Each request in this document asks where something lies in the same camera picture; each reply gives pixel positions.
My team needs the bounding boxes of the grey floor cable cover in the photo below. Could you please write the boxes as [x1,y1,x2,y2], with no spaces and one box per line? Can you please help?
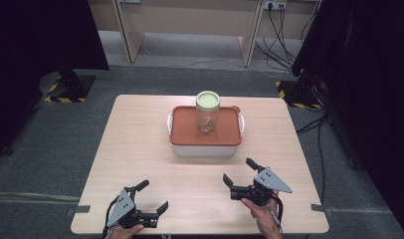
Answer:
[0,191,83,204]

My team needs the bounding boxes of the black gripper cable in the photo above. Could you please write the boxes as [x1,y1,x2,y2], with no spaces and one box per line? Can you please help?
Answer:
[101,196,118,239]
[269,193,286,234]

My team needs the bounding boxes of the beige wooden desk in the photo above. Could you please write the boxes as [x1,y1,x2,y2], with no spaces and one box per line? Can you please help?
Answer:
[89,0,318,67]

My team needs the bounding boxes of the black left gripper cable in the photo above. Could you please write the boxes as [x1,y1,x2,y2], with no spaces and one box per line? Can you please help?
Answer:
[101,196,118,239]

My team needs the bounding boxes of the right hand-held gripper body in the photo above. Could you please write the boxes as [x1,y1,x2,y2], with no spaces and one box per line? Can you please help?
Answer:
[229,165,294,207]

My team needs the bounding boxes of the black stand base hazard stripes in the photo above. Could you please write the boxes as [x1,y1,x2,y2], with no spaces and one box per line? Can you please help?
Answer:
[40,68,97,104]
[275,74,324,112]

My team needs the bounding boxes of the person's right hand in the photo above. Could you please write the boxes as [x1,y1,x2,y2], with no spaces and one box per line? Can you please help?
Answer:
[240,189,284,237]

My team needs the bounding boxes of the person's left hand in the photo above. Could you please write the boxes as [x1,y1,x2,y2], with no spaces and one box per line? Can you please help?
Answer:
[108,223,145,239]

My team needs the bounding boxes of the white storage box orange lid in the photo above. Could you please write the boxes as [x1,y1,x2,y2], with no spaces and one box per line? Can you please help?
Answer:
[166,105,246,157]

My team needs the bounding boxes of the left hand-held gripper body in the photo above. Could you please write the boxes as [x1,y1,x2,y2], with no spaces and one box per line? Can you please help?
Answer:
[104,187,160,230]

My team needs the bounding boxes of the white floor cable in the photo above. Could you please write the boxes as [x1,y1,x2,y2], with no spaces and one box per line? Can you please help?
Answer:
[139,42,286,80]

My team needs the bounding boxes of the bundle of black cables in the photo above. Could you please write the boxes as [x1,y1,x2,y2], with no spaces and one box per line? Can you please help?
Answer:
[254,5,320,73]

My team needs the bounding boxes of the white power strip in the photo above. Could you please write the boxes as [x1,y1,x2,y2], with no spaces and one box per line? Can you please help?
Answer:
[263,0,288,11]

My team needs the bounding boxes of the black floor cables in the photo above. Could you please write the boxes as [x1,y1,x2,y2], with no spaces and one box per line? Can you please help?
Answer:
[296,111,329,204]

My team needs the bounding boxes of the black curtain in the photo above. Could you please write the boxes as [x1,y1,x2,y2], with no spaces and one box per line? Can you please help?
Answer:
[0,0,110,159]
[291,0,404,239]

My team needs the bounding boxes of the glass jar with green lid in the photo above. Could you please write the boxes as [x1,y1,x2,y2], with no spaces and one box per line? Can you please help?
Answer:
[194,90,222,135]

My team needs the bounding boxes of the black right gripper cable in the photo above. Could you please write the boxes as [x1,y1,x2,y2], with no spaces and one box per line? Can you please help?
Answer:
[269,193,286,234]

